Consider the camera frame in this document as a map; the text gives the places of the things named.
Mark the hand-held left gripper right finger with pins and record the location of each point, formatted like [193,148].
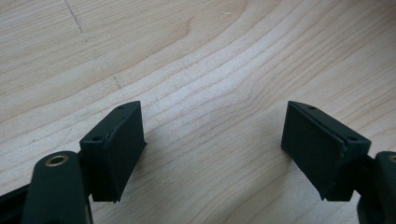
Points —
[320,155]

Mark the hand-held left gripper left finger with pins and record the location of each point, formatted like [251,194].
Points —
[118,155]

